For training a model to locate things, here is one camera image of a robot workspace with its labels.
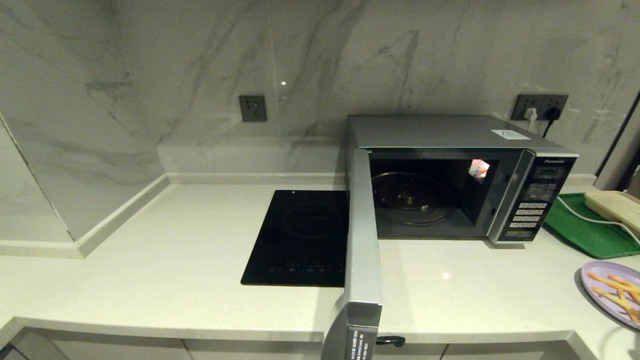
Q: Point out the purple plate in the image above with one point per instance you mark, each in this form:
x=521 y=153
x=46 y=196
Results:
x=599 y=306

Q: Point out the white power plug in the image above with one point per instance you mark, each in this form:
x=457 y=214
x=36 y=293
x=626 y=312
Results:
x=530 y=115

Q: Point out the silver Panasonic microwave oven body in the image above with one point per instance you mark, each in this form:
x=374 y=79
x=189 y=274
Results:
x=425 y=131

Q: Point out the grey single wall socket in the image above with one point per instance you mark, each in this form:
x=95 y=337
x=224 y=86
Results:
x=252 y=108

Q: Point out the beige plastic box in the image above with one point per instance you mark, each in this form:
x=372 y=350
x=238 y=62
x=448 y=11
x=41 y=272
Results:
x=615 y=207

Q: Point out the microwave door with dark glass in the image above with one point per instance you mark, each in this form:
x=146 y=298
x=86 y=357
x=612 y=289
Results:
x=362 y=240

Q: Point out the white paper sheet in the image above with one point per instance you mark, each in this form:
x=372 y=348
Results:
x=509 y=134

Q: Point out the black induction cooktop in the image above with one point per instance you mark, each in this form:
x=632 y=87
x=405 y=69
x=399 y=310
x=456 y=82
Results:
x=300 y=240

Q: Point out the green plastic tray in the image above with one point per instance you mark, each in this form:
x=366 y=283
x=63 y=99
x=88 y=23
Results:
x=575 y=235

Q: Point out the orange french fry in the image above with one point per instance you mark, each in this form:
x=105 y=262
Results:
x=626 y=304
x=609 y=281
x=611 y=299
x=621 y=280
x=635 y=299

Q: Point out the grey cabinet side panel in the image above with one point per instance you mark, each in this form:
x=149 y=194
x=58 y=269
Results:
x=30 y=350

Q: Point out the grey double wall socket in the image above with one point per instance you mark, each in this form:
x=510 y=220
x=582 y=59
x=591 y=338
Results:
x=542 y=101

